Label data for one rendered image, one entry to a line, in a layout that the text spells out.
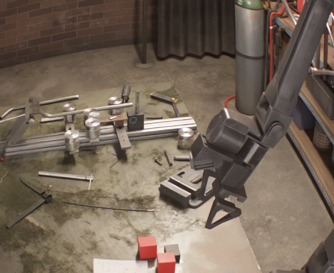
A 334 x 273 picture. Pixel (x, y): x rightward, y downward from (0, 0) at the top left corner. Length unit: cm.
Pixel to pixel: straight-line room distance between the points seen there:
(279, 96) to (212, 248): 66
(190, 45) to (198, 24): 23
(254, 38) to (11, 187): 223
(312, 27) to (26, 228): 108
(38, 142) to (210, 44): 276
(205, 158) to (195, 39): 341
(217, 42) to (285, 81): 349
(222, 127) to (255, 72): 270
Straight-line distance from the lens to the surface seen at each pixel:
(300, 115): 363
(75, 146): 195
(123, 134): 202
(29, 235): 170
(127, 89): 231
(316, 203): 328
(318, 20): 108
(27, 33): 472
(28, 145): 203
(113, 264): 160
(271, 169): 350
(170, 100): 226
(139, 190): 186
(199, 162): 116
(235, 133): 114
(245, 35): 370
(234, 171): 117
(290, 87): 111
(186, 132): 203
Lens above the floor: 201
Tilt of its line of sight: 34 degrees down
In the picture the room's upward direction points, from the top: straight up
